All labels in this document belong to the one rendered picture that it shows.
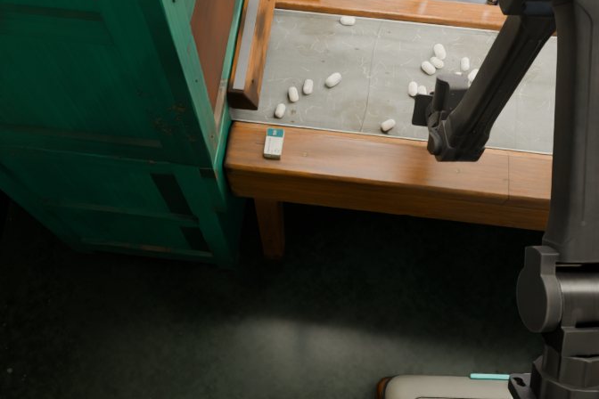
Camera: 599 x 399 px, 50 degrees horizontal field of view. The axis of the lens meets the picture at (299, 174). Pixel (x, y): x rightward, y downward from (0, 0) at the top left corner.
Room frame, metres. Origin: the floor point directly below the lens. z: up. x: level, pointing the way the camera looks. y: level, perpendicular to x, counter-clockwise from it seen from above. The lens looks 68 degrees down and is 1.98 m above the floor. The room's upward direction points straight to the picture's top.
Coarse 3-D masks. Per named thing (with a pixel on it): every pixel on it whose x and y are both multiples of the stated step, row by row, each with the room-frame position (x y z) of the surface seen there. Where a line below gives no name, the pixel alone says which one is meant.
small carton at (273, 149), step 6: (270, 132) 0.58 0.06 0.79; (276, 132) 0.58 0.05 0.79; (282, 132) 0.58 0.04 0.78; (270, 138) 0.57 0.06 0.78; (276, 138) 0.57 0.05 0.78; (282, 138) 0.57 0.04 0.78; (270, 144) 0.56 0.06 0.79; (276, 144) 0.56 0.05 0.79; (282, 144) 0.56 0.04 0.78; (264, 150) 0.54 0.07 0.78; (270, 150) 0.54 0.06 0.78; (276, 150) 0.54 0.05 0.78; (264, 156) 0.54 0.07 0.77; (270, 156) 0.53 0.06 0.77; (276, 156) 0.53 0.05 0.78
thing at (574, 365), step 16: (544, 352) 0.09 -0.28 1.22; (544, 368) 0.08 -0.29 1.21; (560, 368) 0.07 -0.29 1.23; (576, 368) 0.07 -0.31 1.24; (592, 368) 0.07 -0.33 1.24; (512, 384) 0.06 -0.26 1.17; (528, 384) 0.06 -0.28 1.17; (544, 384) 0.06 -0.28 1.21; (560, 384) 0.06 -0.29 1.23; (576, 384) 0.06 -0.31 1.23; (592, 384) 0.06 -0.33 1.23
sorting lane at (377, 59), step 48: (288, 48) 0.82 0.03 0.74; (336, 48) 0.82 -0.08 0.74; (384, 48) 0.82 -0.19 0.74; (432, 48) 0.82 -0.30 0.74; (480, 48) 0.82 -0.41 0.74; (288, 96) 0.69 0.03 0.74; (336, 96) 0.69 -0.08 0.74; (384, 96) 0.70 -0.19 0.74; (528, 96) 0.70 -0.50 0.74; (528, 144) 0.58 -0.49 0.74
